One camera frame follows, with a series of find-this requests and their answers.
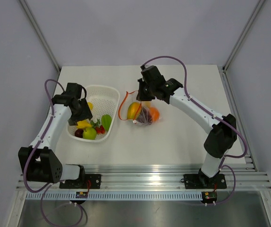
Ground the white slotted cable duct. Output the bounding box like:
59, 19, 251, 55
26, 191, 202, 201

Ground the controller board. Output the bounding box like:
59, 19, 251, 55
76, 192, 88, 199
201, 191, 218, 205

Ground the left aluminium frame post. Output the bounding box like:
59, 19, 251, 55
18, 0, 61, 75

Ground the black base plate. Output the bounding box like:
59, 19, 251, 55
180, 174, 227, 189
59, 174, 102, 189

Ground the red strawberry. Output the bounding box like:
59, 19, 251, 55
95, 125, 106, 134

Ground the yellow pear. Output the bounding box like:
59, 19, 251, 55
76, 120, 92, 129

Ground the aluminium rail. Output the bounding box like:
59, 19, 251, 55
16, 164, 271, 192
218, 66, 258, 172

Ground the right controller board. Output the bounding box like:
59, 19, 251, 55
201, 191, 218, 205

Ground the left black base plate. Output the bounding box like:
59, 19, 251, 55
59, 174, 102, 189

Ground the white perforated fruit basket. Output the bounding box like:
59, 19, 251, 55
66, 85, 120, 143

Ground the clear zip top bag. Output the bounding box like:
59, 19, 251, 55
118, 91, 162, 126

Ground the aluminium frame post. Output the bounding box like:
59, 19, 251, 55
18, 0, 61, 75
222, 0, 267, 73

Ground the yellow peach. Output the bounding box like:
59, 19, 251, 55
142, 101, 151, 108

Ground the orange fruit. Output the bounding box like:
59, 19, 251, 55
149, 107, 160, 122

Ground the dark purple plum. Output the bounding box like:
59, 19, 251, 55
74, 129, 84, 138

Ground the right aluminium frame post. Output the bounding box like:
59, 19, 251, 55
222, 0, 267, 73

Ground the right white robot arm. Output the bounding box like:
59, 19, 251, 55
137, 66, 237, 187

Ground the green apple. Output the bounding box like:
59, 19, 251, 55
83, 127, 97, 140

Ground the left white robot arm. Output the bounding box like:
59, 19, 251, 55
18, 83, 93, 188

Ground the aluminium front rail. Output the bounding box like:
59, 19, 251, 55
16, 164, 271, 192

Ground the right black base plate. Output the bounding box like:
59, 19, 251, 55
180, 174, 227, 189

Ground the purple grape bunch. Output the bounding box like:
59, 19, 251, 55
136, 107, 152, 125

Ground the left controller board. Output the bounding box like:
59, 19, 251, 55
76, 192, 88, 199

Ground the right side aluminium rail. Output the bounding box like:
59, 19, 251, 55
218, 66, 258, 172

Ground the orange green mango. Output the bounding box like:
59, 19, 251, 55
127, 102, 141, 120

